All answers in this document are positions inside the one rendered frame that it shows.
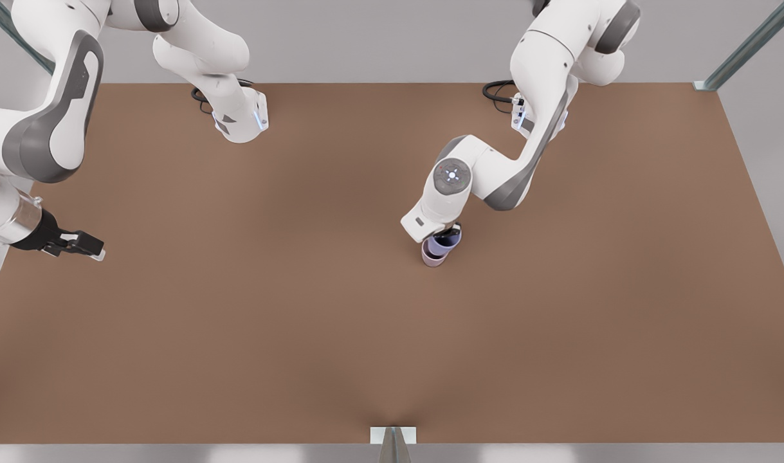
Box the silver frame post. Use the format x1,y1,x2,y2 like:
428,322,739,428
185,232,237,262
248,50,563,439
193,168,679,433
692,0,784,93
370,426,417,463
0,0,56,76

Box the purple cup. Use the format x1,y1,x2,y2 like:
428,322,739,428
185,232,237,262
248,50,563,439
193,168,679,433
428,228,462,259

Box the black cable loop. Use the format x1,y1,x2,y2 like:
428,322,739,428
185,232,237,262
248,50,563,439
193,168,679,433
482,79,520,116
190,78,255,117

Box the pink cup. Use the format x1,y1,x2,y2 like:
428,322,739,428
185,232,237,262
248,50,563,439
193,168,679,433
421,241,451,268

